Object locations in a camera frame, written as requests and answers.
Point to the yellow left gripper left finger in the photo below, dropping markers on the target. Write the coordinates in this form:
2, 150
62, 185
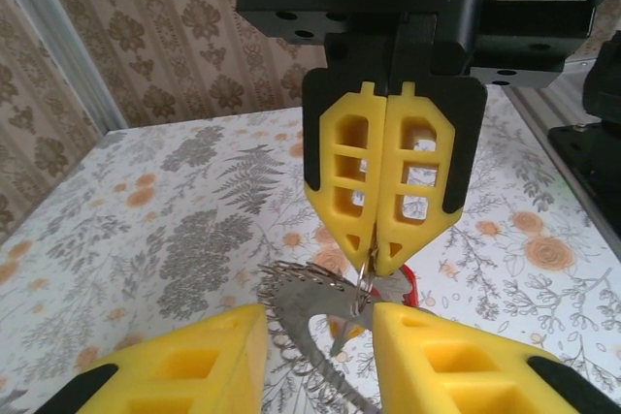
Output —
194, 375

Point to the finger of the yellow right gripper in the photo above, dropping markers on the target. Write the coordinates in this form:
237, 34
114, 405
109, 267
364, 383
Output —
376, 167
390, 167

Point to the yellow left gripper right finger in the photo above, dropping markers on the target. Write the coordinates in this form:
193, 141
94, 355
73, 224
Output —
461, 375

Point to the red plastic key tag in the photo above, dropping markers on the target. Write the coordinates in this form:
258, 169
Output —
412, 283

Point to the silver metal key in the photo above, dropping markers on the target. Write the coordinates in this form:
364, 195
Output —
390, 288

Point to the floral patterned table cover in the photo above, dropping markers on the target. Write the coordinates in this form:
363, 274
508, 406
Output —
145, 239

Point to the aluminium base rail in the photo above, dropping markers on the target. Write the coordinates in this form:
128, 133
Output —
538, 116

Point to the aluminium frame post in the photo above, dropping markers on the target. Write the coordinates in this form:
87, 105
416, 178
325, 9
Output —
63, 45

